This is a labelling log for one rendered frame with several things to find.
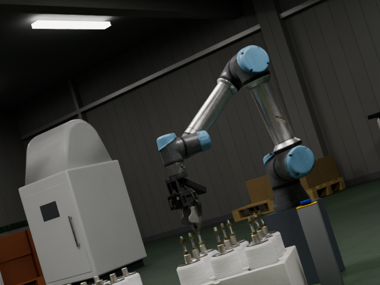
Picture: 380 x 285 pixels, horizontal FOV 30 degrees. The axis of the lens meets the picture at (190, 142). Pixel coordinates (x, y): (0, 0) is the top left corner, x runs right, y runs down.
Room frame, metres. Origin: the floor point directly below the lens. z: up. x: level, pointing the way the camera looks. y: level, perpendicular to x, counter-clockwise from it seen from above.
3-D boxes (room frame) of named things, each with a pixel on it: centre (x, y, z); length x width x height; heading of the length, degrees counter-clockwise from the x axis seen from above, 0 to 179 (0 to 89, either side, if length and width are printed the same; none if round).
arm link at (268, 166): (2.85, -0.32, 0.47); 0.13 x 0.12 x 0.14; 19
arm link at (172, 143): (2.58, 0.08, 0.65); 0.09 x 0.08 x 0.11; 109
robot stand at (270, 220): (2.86, -0.32, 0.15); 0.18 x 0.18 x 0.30; 53
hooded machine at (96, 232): (6.42, 1.14, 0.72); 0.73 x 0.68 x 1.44; 143
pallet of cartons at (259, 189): (9.10, -0.98, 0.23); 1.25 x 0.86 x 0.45; 53
